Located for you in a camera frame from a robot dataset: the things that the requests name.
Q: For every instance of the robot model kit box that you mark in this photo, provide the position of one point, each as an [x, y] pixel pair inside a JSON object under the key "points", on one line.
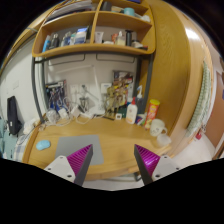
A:
{"points": [[56, 95]]}

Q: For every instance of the clear domed plastic container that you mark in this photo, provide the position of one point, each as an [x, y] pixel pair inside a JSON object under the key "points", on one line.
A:
{"points": [[52, 116]]}

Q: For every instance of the dark blue spray bottle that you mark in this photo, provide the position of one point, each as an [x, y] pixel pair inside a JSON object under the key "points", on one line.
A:
{"points": [[140, 103]]}

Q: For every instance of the white mug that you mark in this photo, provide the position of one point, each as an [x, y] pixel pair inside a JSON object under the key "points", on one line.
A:
{"points": [[156, 127]]}

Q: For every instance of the grey metal shelf frame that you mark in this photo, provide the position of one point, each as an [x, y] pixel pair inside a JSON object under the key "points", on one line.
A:
{"points": [[34, 86]]}

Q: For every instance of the white pump lotion bottle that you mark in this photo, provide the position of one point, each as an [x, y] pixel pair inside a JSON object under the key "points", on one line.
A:
{"points": [[131, 115]]}

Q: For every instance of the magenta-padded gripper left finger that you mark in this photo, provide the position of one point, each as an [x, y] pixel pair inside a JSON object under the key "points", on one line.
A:
{"points": [[61, 166]]}

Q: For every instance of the colourful picture box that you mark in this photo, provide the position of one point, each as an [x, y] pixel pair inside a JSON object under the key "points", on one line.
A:
{"points": [[122, 78]]}

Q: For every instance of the black backpack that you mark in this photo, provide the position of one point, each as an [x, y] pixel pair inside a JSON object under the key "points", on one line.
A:
{"points": [[13, 116]]}

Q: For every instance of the light blue computer mouse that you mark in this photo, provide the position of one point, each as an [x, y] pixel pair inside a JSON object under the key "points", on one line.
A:
{"points": [[43, 145]]}

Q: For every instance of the brown gold figurine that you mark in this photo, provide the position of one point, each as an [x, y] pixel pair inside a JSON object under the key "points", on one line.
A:
{"points": [[114, 101]]}

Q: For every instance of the white plastic bag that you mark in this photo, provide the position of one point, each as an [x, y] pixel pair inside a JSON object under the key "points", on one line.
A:
{"points": [[30, 126]]}

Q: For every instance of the green white hanging towel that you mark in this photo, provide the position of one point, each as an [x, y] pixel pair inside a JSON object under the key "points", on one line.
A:
{"points": [[201, 103]]}

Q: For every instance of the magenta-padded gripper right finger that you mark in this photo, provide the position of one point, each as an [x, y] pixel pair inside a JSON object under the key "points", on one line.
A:
{"points": [[161, 166]]}

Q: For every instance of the grey mouse pad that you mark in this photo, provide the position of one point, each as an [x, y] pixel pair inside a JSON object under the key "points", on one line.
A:
{"points": [[80, 144]]}

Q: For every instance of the teal ribbed cloth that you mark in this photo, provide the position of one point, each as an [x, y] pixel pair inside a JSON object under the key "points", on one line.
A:
{"points": [[7, 141]]}

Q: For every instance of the wooden shelf unit with items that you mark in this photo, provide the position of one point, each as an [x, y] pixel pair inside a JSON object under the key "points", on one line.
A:
{"points": [[100, 18]]}

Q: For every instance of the white charger block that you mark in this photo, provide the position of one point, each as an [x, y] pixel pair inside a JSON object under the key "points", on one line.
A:
{"points": [[63, 113]]}

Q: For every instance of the clear plastic cup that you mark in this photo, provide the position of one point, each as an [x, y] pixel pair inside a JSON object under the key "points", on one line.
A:
{"points": [[164, 140]]}

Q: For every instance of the wooden cabinet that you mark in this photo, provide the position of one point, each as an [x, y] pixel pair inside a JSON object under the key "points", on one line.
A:
{"points": [[173, 66]]}

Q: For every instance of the blue white plaid blanket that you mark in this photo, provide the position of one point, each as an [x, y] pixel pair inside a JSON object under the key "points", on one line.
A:
{"points": [[21, 150]]}

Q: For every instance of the brown wooden door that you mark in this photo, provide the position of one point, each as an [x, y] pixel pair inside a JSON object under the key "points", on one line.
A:
{"points": [[216, 116]]}

